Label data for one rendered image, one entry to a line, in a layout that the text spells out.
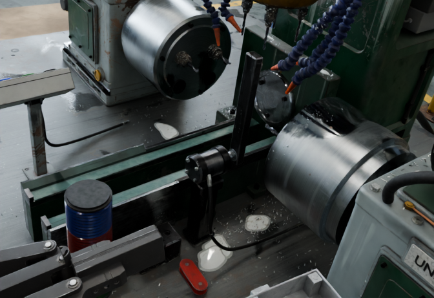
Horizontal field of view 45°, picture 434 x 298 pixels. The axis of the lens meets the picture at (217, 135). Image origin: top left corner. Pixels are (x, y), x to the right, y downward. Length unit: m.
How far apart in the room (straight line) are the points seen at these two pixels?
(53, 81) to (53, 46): 0.75
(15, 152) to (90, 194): 0.78
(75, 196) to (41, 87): 0.55
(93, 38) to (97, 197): 0.94
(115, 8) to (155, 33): 0.18
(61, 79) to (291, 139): 0.53
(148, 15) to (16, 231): 0.62
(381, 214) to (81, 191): 0.46
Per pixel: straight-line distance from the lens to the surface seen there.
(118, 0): 1.46
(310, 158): 0.97
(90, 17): 1.56
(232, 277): 1.15
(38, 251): 0.43
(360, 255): 0.93
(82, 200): 0.68
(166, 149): 1.25
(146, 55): 1.34
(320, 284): 0.73
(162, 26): 1.33
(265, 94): 1.33
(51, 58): 1.87
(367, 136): 0.99
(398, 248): 0.87
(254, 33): 1.33
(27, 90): 1.19
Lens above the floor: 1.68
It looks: 35 degrees down
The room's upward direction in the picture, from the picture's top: 8 degrees clockwise
